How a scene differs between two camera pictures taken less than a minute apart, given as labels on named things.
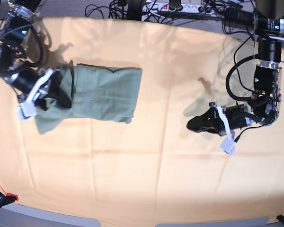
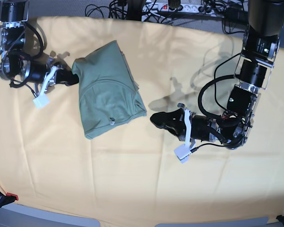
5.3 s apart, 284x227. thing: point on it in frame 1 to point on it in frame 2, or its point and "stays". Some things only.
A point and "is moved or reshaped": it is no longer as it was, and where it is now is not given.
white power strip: x=165 y=7 stays
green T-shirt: x=98 y=93 is moved or reshaped
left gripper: x=30 y=85 to x=36 y=72
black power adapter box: x=240 y=16 stays
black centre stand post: x=135 y=8 stays
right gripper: x=235 y=117 to x=198 y=127
